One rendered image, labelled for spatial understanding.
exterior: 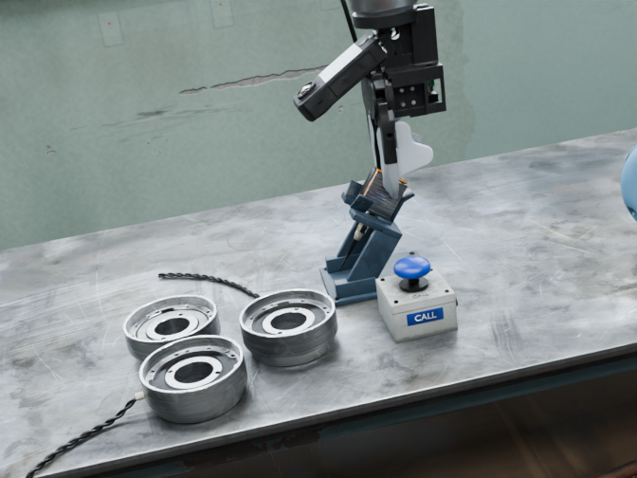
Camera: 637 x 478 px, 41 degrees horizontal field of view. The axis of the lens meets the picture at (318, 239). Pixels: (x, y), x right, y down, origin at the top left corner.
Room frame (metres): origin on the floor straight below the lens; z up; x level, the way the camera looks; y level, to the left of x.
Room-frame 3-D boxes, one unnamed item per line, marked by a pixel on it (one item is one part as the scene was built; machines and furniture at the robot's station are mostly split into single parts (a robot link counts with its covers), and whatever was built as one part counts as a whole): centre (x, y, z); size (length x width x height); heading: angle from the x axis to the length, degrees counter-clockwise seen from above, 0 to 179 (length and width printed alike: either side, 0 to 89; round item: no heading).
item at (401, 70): (0.94, -0.12, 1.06); 0.09 x 0.08 x 0.12; 95
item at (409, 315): (0.82, -0.10, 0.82); 0.08 x 0.07 x 0.05; 97
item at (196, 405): (0.74, 0.14, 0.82); 0.10 x 0.10 x 0.04
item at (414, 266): (0.82, -0.10, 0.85); 0.04 x 0.04 x 0.05
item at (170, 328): (0.84, 0.18, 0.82); 0.10 x 0.10 x 0.04
